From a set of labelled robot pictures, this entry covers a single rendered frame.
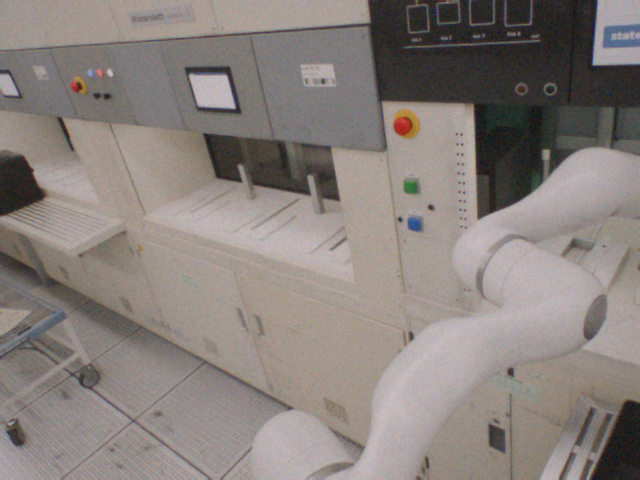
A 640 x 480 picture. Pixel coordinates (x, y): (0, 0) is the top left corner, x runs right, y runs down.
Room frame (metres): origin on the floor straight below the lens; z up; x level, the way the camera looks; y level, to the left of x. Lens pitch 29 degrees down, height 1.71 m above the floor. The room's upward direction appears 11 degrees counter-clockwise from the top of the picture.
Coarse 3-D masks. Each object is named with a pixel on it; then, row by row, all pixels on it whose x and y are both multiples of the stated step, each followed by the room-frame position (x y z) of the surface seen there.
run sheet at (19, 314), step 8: (0, 312) 2.20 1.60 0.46; (8, 312) 2.19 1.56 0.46; (16, 312) 2.17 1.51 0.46; (24, 312) 2.15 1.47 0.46; (0, 320) 2.12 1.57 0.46; (8, 320) 2.11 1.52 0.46; (16, 320) 2.10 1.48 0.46; (0, 328) 2.05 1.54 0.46; (8, 328) 2.04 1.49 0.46; (0, 336) 1.98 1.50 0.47
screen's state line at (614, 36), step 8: (632, 24) 0.80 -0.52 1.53; (608, 32) 0.83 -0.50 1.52; (616, 32) 0.82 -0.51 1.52; (624, 32) 0.81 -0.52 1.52; (632, 32) 0.80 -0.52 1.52; (608, 40) 0.83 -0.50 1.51; (616, 40) 0.82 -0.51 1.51; (624, 40) 0.81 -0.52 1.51; (632, 40) 0.80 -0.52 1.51; (608, 48) 0.83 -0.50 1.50
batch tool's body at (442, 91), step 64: (384, 0) 1.12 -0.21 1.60; (576, 0) 0.87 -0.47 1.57; (384, 64) 1.13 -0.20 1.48; (448, 64) 1.02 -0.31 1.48; (512, 64) 0.93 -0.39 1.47; (576, 64) 0.86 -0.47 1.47; (384, 128) 1.15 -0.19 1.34; (448, 128) 1.03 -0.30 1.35; (512, 128) 1.42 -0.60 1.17; (448, 192) 1.04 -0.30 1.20; (512, 192) 1.28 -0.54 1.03; (448, 256) 1.05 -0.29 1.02; (576, 256) 1.16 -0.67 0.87; (576, 384) 0.83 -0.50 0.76; (448, 448) 1.08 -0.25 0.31; (512, 448) 0.93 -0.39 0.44
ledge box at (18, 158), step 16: (0, 160) 2.69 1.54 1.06; (16, 160) 2.70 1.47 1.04; (0, 176) 2.63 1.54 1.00; (16, 176) 2.67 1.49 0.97; (32, 176) 2.73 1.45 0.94; (0, 192) 2.61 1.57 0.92; (16, 192) 2.66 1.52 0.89; (32, 192) 2.70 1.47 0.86; (0, 208) 2.59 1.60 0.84; (16, 208) 2.64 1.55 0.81
